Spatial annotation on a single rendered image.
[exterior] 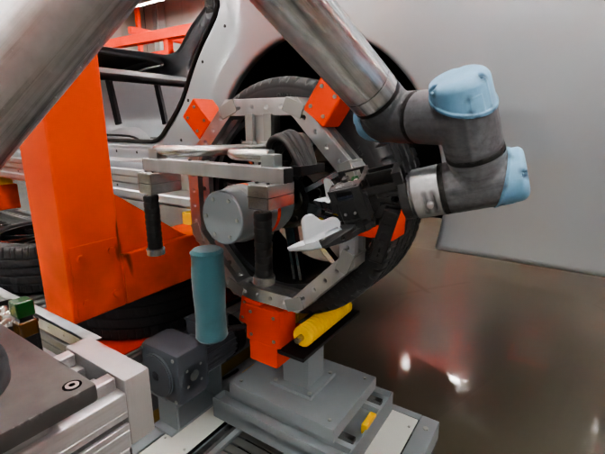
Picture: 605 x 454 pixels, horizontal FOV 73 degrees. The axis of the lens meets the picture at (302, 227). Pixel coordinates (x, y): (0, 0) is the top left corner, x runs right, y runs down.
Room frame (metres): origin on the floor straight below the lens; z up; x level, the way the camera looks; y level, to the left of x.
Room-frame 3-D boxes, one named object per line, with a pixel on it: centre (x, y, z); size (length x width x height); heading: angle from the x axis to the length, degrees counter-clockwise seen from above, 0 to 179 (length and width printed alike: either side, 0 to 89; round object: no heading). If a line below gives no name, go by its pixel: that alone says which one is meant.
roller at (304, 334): (1.08, -0.07, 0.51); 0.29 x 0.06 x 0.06; 147
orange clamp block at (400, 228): (0.89, -0.18, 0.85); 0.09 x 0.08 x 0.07; 57
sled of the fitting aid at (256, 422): (1.20, 0.00, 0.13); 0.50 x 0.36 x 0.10; 57
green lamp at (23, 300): (0.88, 0.66, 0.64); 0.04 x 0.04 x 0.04; 57
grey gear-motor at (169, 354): (1.26, 0.33, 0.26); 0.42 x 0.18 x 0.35; 147
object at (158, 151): (1.01, 0.24, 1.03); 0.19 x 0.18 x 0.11; 147
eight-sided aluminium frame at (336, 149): (1.06, 0.09, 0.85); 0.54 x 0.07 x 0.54; 57
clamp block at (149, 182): (0.98, 0.34, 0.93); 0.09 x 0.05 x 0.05; 147
